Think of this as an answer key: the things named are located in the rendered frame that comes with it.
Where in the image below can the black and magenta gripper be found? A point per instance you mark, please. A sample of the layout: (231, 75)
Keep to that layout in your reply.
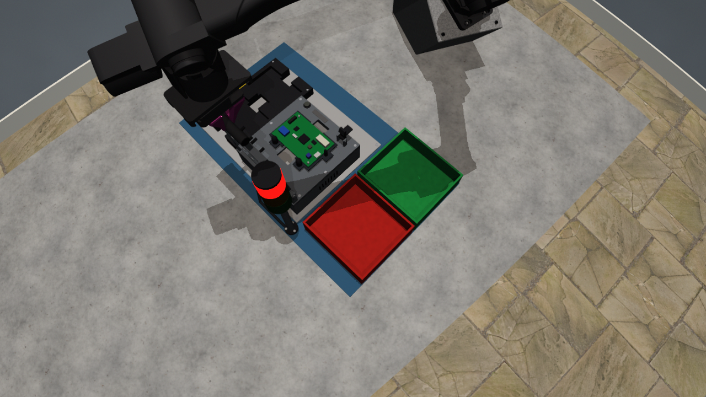
(211, 93)

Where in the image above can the red bin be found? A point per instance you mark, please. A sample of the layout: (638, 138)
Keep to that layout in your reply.
(358, 227)

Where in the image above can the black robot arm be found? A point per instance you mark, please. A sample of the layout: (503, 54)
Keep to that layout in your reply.
(182, 36)

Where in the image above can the green circuit board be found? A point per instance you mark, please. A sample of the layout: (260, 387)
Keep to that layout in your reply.
(303, 139)

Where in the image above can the green open-top bin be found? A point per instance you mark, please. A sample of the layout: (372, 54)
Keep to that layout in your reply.
(411, 176)

